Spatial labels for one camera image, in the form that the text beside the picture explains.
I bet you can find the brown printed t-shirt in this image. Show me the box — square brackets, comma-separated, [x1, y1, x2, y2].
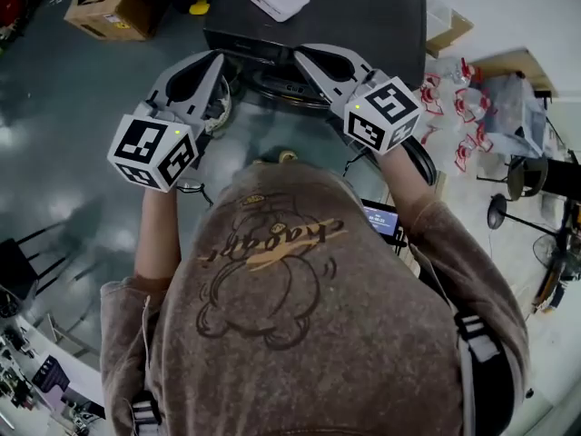
[99, 160, 532, 436]

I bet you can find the person's right forearm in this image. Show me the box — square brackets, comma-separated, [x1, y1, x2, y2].
[375, 145, 438, 229]

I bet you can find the beige shoe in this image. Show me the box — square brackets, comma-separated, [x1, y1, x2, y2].
[251, 149, 300, 165]

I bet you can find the thin black cable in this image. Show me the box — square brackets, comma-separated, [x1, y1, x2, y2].
[175, 181, 215, 209]

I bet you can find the black metal chair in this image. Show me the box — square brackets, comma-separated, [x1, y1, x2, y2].
[0, 222, 88, 306]

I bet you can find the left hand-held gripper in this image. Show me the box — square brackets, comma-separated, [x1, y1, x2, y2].
[107, 51, 227, 193]

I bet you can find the black tablet with lit screen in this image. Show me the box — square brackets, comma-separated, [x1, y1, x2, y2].
[360, 198, 401, 241]

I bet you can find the white woven basket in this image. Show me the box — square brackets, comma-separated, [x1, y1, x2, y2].
[202, 74, 234, 136]

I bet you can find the clear plastic bag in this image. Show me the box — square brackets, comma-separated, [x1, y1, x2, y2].
[479, 71, 553, 158]

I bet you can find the pile of clear plastic bottles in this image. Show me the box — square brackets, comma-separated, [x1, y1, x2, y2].
[418, 55, 497, 173]

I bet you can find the black washing machine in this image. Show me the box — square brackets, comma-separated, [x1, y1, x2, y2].
[202, 0, 439, 188]

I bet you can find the person's left forearm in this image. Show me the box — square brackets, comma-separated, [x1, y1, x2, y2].
[133, 187, 183, 286]

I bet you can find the red object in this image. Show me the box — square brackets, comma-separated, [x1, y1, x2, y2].
[0, 0, 25, 30]

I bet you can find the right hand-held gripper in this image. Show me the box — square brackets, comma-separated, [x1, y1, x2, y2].
[293, 43, 422, 155]

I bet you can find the flat cardboard box with plastic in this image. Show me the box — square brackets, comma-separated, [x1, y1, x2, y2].
[425, 0, 476, 59]

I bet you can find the open brown cardboard box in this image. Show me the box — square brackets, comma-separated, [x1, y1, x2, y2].
[63, 0, 159, 43]

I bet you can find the yellow black tripod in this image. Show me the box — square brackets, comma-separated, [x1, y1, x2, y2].
[533, 196, 581, 313]

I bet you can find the black floor fan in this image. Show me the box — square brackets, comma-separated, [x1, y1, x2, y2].
[532, 233, 581, 282]

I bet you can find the wooden board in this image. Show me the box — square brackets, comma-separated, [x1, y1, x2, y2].
[470, 47, 560, 100]

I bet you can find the purple sign card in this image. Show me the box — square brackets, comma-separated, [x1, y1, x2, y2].
[31, 354, 72, 395]

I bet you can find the black round disc stand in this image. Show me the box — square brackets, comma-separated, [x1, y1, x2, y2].
[476, 154, 551, 203]

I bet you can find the black round-base stand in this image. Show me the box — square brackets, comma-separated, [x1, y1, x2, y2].
[487, 193, 560, 238]

